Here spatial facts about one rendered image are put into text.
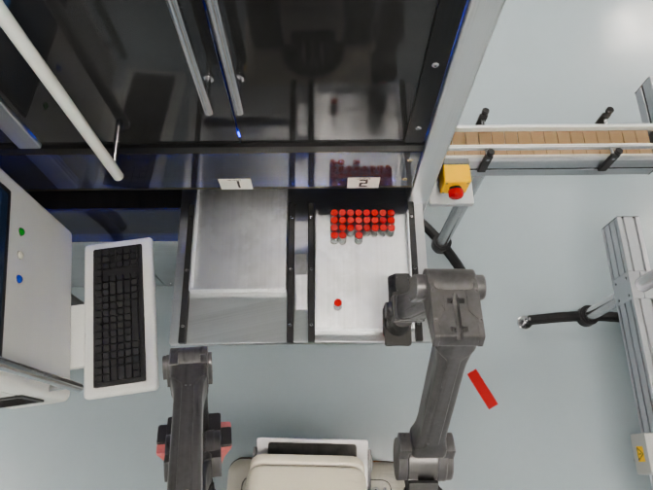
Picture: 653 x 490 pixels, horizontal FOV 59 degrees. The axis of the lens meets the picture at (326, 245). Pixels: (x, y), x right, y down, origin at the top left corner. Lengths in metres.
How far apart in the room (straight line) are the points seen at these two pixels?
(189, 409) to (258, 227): 0.80
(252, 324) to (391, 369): 0.99
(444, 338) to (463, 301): 0.07
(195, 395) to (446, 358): 0.41
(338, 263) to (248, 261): 0.25
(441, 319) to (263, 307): 0.79
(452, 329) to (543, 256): 1.86
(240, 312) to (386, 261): 0.42
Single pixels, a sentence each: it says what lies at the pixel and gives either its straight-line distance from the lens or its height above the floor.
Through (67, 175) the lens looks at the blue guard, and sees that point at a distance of 1.64.
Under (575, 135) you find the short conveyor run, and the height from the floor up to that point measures 0.93.
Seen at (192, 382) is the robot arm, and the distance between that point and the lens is 1.02.
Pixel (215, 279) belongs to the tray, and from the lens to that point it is 1.62.
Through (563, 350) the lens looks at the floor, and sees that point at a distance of 2.63.
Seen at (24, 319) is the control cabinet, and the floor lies 1.07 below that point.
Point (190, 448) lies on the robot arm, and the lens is 0.92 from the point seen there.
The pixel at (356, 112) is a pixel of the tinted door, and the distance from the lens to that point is 1.29.
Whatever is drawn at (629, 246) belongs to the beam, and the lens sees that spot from 2.24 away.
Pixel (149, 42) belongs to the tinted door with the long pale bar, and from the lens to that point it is 1.15.
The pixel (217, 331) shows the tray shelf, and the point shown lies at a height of 0.88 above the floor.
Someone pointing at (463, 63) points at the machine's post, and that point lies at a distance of 1.17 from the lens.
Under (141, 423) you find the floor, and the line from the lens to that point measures 2.52.
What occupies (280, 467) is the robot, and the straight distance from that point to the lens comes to 1.08.
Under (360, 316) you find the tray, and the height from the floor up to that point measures 0.88.
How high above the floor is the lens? 2.40
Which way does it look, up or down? 69 degrees down
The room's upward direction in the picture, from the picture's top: straight up
